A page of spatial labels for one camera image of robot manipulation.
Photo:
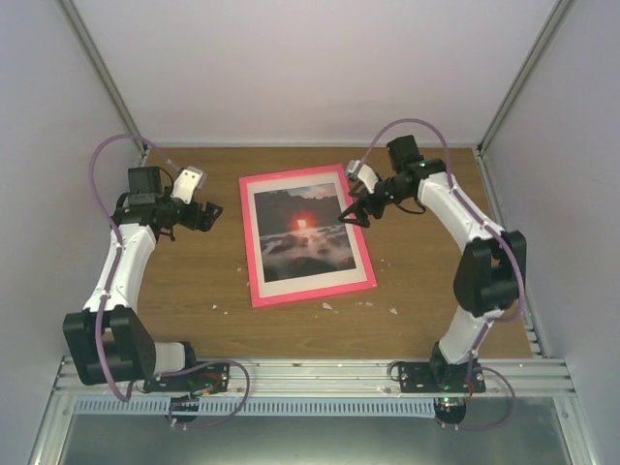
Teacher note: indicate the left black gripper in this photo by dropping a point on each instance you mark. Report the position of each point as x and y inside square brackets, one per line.
[206, 220]

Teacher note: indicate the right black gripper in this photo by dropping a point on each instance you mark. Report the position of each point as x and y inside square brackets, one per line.
[364, 222]

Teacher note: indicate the dark landscape photo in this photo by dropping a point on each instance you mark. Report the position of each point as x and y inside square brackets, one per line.
[300, 234]

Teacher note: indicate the white photo mat board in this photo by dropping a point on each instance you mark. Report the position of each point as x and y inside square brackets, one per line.
[259, 286]

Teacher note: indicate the pink wooden picture frame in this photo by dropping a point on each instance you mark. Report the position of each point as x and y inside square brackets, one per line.
[247, 232]

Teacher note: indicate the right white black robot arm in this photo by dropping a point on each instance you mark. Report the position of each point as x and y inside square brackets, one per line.
[489, 278]

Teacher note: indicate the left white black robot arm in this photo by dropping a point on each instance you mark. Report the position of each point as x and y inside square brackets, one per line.
[106, 339]

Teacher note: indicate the white paint flake cluster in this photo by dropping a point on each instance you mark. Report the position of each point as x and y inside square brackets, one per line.
[244, 292]

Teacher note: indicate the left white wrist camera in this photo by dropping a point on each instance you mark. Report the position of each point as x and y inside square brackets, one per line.
[188, 182]

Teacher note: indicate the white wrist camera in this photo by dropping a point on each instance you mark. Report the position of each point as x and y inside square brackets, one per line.
[188, 182]
[361, 173]

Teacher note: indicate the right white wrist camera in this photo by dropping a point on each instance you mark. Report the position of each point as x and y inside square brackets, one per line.
[361, 173]

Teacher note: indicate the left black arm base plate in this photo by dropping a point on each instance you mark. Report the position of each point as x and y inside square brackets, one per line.
[207, 380]

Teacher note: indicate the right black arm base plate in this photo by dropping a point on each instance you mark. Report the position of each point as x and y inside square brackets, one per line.
[417, 377]

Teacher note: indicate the grey slotted cable duct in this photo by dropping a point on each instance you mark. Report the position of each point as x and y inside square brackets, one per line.
[260, 406]

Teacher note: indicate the left aluminium corner post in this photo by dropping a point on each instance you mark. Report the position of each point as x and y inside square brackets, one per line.
[78, 25]

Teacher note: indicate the aluminium corner post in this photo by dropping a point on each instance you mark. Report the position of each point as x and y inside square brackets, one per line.
[78, 25]
[556, 17]

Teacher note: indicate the aluminium front rail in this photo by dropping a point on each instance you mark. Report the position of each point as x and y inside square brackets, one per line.
[286, 377]

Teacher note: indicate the right aluminium corner post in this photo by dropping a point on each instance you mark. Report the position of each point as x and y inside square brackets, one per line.
[556, 17]

